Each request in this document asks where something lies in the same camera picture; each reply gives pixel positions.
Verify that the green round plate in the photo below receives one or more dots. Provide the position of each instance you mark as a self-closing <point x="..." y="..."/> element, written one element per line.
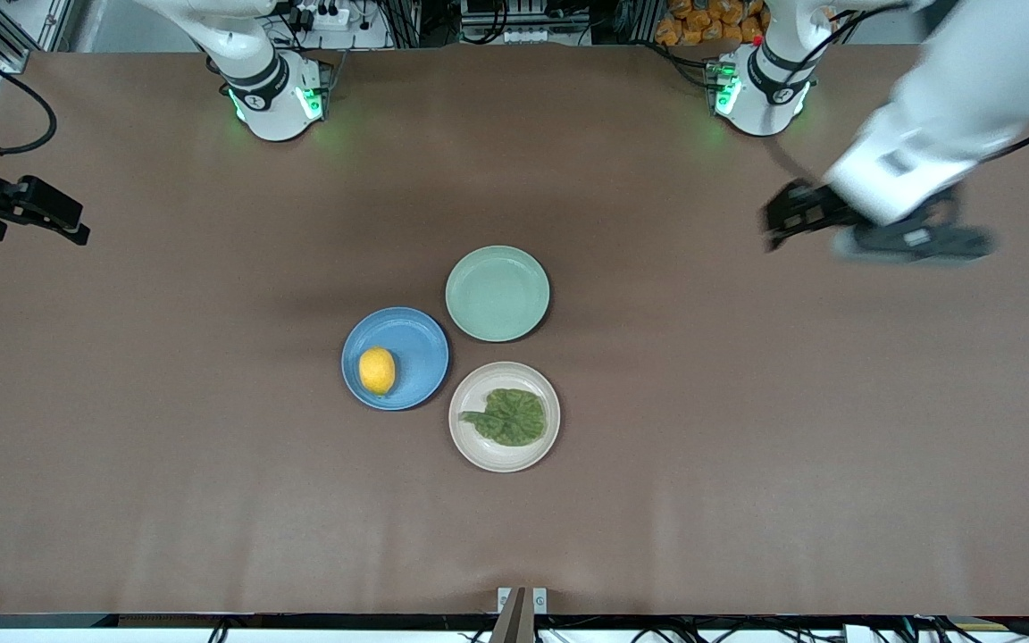
<point x="497" y="294"/>

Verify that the silver electronics rack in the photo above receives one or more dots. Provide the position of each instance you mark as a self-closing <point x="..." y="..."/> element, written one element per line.
<point x="523" y="22"/>

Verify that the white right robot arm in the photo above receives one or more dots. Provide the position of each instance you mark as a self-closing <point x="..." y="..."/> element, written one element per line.
<point x="264" y="80"/>

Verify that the aluminium camera mount post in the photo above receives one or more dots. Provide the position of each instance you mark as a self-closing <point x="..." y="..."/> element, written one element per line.
<point x="511" y="621"/>

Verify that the beige round plate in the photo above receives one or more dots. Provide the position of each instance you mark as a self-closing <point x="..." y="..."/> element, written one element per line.
<point x="479" y="446"/>

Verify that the orange snack bags pile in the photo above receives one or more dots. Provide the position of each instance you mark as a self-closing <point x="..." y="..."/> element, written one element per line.
<point x="711" y="22"/>

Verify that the yellow lemon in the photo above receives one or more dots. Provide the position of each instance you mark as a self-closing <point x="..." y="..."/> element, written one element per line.
<point x="377" y="371"/>

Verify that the blue round plate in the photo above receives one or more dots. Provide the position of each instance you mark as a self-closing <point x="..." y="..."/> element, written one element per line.
<point x="421" y="353"/>

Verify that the white power strip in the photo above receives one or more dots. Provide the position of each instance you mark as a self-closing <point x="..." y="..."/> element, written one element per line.
<point x="327" y="13"/>

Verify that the silver corner bracket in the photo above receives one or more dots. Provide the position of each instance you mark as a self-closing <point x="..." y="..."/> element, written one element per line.
<point x="504" y="601"/>
<point x="539" y="601"/>

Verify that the green lettuce leaf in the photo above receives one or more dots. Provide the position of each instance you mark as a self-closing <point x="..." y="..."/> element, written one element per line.
<point x="514" y="418"/>

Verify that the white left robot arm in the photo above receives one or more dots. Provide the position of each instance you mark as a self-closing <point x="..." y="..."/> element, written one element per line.
<point x="952" y="98"/>

